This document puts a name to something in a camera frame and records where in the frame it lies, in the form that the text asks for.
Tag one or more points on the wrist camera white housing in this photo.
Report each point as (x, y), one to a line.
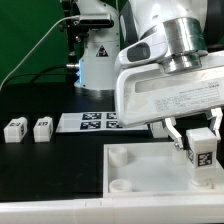
(139, 54)

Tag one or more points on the white square tabletop part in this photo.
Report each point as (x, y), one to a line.
(149, 169)

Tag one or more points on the white sheet with markers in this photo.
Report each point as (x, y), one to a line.
(92, 122)

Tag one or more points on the white L-shaped fence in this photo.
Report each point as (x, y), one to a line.
(183, 209)

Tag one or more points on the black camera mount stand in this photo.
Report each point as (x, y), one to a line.
(75, 35)

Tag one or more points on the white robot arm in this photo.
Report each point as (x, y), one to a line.
(167, 72)

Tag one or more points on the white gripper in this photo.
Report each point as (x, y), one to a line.
(146, 94)

